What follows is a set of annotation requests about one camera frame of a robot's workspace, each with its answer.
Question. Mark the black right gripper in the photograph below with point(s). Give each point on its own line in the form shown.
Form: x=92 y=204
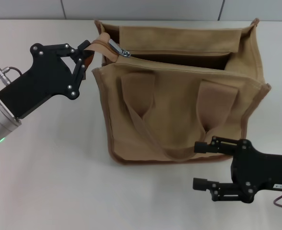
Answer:
x=270 y=170

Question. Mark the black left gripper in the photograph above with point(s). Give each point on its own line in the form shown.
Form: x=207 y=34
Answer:
x=42 y=79

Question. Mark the silver metal zipper pull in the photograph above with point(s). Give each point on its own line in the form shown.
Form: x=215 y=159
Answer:
x=118 y=49

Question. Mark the khaki canvas food bag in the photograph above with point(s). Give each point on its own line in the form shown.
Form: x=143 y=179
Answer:
x=174 y=107

